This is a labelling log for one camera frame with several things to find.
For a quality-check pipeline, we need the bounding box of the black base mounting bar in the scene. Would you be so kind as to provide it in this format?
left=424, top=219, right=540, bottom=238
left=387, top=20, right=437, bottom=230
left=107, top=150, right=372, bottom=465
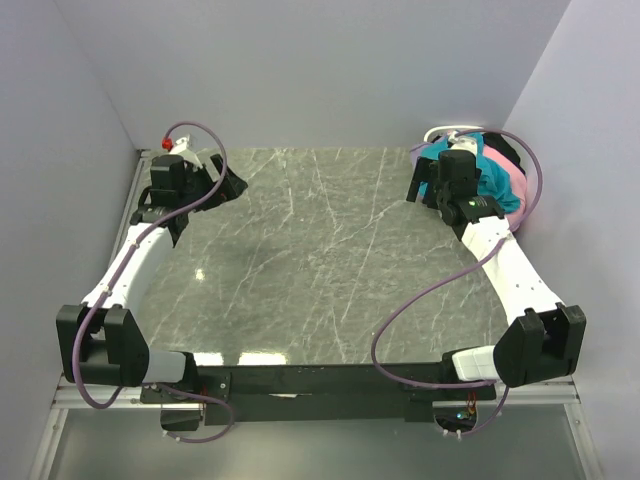
left=140, top=364, right=497, bottom=431

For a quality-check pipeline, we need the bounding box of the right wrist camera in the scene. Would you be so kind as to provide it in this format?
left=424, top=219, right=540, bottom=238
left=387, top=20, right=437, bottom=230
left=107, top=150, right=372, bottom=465
left=438, top=130, right=480, bottom=184

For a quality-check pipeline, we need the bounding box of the teal t shirt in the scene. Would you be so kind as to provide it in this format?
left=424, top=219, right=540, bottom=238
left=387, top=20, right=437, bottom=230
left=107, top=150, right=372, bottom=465
left=422, top=132, right=498, bottom=199

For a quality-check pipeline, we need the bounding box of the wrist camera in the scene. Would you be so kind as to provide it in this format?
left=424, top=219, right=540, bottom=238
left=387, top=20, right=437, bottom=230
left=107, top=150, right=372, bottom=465
left=438, top=130, right=480, bottom=184
left=149, top=132, right=207, bottom=191

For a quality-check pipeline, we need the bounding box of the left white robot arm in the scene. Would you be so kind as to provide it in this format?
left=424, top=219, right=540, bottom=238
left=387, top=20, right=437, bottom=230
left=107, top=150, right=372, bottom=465
left=56, top=154, right=248, bottom=402

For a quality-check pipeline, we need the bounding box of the purple t shirt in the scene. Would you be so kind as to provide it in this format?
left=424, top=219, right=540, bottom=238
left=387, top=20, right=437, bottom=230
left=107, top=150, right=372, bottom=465
left=409, top=142, right=435, bottom=167

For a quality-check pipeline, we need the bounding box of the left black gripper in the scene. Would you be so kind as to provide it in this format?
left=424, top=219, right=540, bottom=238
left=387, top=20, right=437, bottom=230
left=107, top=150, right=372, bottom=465
left=178, top=154, right=247, bottom=213

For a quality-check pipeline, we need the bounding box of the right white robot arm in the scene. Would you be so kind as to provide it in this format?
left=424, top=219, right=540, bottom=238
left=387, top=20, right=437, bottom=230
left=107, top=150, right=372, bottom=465
left=407, top=150, right=586, bottom=399

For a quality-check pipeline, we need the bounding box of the black t shirt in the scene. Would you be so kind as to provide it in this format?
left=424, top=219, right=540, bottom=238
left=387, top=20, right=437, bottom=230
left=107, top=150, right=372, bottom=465
left=482, top=132, right=526, bottom=175

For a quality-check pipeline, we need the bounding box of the white laundry basket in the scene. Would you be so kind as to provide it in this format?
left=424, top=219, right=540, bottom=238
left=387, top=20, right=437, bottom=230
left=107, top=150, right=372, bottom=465
left=423, top=125, right=480, bottom=143

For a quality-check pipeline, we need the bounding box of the pink t shirt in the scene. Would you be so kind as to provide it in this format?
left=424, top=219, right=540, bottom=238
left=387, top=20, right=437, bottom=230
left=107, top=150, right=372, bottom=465
left=483, top=146, right=527, bottom=226

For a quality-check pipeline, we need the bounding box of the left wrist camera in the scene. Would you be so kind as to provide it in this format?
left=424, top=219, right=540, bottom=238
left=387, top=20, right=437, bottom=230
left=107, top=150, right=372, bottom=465
left=149, top=132, right=207, bottom=191

